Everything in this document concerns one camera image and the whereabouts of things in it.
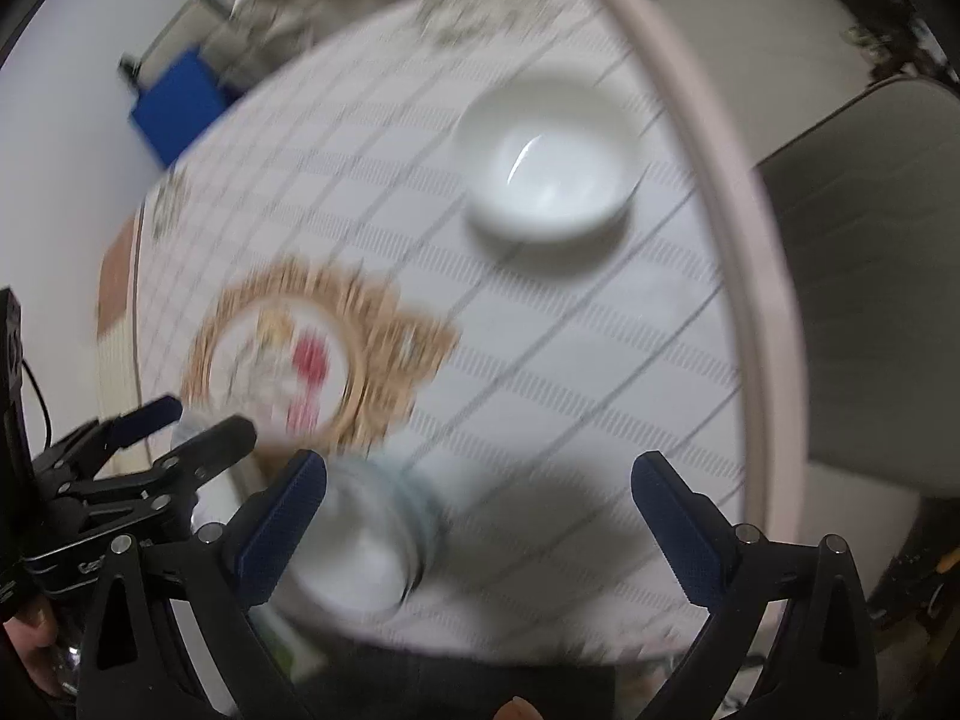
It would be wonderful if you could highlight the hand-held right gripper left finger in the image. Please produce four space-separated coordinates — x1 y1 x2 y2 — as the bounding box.
75 448 329 720

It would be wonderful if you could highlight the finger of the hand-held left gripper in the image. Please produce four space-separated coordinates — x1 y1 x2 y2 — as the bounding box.
34 394 185 481
52 414 260 533

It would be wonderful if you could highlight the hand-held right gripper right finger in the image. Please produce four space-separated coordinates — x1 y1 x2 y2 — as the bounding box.
631 451 878 720

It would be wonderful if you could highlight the blue-grey bowl dark rim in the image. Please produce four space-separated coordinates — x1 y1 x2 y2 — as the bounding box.
285 457 447 623

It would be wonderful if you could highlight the white bowl floral print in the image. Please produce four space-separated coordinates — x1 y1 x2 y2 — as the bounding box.
450 73 646 245

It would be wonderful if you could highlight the person's left hand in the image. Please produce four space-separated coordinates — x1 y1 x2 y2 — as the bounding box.
0 598 65 698

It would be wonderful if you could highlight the beige striped cloth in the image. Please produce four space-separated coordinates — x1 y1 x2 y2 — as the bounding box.
94 322 143 421

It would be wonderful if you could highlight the brown cloth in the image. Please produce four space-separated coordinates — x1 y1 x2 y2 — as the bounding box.
97 229 140 331

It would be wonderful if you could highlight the diamond patterned floral tablecloth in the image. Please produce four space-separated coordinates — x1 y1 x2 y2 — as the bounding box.
94 0 807 665

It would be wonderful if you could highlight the grey upholstered chair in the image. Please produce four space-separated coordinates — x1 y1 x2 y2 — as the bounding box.
754 75 960 500

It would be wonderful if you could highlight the blue folded pad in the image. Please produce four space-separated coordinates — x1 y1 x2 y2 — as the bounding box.
129 49 245 170

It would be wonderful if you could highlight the black cable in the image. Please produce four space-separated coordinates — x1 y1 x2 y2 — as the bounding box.
21 360 53 451

